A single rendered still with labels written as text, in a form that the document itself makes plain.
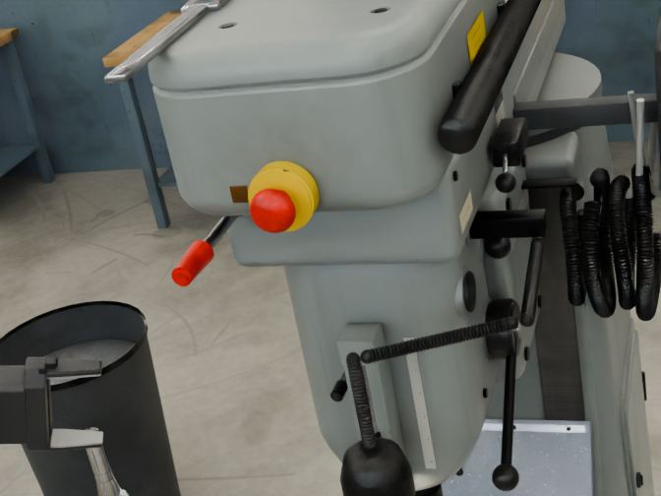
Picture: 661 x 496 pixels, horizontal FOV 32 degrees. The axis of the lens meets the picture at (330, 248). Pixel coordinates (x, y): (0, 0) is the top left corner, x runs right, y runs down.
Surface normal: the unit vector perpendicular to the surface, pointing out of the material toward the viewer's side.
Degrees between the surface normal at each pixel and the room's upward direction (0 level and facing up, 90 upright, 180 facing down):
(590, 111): 90
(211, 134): 90
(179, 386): 0
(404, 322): 90
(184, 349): 0
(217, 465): 0
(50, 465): 93
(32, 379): 53
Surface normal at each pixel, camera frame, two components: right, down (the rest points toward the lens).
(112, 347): -0.18, -0.89
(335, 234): -0.28, 0.46
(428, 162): 0.70, 0.19
